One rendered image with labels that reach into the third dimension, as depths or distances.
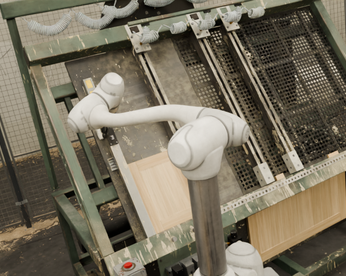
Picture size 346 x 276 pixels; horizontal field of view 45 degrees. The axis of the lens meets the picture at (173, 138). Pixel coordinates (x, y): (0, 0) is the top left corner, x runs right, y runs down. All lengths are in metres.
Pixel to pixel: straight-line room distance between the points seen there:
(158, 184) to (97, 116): 0.81
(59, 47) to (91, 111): 0.87
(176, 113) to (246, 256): 0.60
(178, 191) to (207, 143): 1.11
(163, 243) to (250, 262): 0.70
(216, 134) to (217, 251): 0.41
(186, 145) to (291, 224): 1.94
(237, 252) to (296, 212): 1.47
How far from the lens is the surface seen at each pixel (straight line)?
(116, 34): 2.58
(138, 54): 2.58
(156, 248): 2.26
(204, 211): 1.41
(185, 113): 1.54
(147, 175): 2.36
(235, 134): 1.42
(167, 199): 2.36
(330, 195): 3.32
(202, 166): 1.32
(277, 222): 3.02
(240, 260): 1.68
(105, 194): 2.34
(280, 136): 2.72
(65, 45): 2.49
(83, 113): 1.68
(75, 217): 2.95
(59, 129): 2.32
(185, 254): 2.34
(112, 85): 1.73
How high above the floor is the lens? 2.06
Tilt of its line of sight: 18 degrees down
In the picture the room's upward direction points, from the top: 11 degrees counter-clockwise
